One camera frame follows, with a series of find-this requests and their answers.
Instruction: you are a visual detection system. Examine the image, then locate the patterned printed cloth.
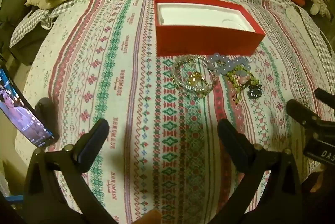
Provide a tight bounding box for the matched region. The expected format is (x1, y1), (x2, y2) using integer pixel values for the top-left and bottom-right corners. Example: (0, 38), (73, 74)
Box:
(14, 0), (331, 224)

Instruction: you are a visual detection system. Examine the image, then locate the black phone stand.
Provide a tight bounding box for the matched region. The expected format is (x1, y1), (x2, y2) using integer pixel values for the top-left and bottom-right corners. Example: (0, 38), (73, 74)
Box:
(35, 98), (54, 122)

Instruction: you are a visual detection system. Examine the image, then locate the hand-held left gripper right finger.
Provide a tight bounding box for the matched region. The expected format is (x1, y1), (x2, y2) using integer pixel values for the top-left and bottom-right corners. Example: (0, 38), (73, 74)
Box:
(217, 119), (309, 224)

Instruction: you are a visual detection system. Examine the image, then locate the clear crystal bracelet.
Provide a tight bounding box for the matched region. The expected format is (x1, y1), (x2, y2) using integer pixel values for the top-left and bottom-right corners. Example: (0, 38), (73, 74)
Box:
(172, 55), (211, 90)

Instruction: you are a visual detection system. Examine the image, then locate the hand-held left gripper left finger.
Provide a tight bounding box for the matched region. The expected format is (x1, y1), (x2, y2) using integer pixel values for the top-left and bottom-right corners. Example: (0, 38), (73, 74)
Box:
(25, 119), (110, 224)

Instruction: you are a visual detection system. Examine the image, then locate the beige plush toy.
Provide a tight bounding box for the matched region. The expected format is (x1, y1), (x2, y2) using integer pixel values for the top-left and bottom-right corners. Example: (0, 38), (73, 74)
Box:
(310, 0), (331, 18)

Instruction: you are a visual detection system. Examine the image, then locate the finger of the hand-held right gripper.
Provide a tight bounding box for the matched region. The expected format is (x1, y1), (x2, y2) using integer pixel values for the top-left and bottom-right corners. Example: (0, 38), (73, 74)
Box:
(286, 99), (335, 135)
(315, 88), (335, 109)

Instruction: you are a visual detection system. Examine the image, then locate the smartphone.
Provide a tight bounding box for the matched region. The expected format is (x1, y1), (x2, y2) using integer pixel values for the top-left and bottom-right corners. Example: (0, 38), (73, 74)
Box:
(0, 67), (59, 147)

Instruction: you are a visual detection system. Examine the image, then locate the white floral cloth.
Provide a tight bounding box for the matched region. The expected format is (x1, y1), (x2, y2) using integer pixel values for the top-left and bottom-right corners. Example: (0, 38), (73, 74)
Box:
(284, 3), (335, 62)

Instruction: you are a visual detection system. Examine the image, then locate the light blue bead bracelet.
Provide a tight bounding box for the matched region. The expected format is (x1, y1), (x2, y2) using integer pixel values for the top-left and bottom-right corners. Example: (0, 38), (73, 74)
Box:
(207, 53), (252, 76)

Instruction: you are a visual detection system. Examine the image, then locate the red jewelry box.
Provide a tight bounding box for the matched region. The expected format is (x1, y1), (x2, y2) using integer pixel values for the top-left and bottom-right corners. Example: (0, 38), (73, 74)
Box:
(154, 0), (265, 57)

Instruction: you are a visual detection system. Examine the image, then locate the person's left hand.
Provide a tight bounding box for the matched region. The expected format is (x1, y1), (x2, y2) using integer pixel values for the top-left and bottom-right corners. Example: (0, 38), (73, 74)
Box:
(141, 210), (161, 224)

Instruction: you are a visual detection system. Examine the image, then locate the green bead bracelet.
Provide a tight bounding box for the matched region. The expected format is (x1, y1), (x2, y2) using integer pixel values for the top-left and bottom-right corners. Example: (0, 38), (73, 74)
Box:
(226, 70), (260, 104)

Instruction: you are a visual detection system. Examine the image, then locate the gold ring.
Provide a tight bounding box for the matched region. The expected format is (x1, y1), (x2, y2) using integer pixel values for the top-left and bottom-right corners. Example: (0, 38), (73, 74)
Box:
(187, 72), (207, 86)

